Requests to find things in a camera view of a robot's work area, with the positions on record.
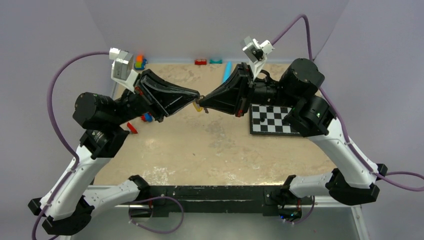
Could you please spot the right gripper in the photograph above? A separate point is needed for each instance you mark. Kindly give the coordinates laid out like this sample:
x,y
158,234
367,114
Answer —
x,y
224,98

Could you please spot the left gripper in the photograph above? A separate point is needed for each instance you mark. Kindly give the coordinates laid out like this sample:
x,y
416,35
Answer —
x,y
178,96

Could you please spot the yellow tag keyring with keys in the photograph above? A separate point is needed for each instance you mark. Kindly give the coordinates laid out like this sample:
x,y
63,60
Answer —
x,y
196,104

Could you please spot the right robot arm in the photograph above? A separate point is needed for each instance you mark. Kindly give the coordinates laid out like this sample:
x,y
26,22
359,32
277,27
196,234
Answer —
x,y
353,180

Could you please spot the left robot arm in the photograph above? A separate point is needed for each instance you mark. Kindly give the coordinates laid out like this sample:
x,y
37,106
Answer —
x,y
69,207

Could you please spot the blue cylinder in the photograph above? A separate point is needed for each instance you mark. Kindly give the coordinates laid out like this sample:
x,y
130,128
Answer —
x,y
227,71

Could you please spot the colourful brick toy stack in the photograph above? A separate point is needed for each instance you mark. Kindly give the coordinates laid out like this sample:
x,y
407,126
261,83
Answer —
x,y
147,117

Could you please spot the teal brick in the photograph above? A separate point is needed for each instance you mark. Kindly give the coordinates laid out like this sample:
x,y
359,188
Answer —
x,y
215,61

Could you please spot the black chess pawn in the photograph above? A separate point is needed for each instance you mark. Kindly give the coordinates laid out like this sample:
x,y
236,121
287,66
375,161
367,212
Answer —
x,y
262,118

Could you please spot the red brick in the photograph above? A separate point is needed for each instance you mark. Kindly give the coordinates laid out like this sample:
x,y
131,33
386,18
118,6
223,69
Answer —
x,y
200,61

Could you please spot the black white chessboard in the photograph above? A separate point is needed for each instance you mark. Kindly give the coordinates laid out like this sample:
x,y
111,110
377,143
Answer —
x,y
274,124

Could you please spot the red tipped tool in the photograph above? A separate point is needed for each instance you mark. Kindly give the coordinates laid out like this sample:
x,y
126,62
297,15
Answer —
x,y
131,128

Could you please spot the orange blue toy car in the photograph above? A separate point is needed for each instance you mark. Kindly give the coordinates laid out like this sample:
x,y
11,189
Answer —
x,y
140,62

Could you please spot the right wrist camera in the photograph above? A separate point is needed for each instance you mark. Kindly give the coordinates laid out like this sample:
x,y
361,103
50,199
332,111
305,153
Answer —
x,y
257,53

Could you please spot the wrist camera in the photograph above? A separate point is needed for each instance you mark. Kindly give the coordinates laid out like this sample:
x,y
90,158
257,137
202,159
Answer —
x,y
257,53
124,68

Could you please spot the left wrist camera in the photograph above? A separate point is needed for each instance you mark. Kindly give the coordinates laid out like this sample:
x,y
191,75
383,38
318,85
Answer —
x,y
124,68

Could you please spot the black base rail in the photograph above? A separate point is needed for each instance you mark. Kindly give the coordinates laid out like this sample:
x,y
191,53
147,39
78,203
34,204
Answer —
x,y
222,199

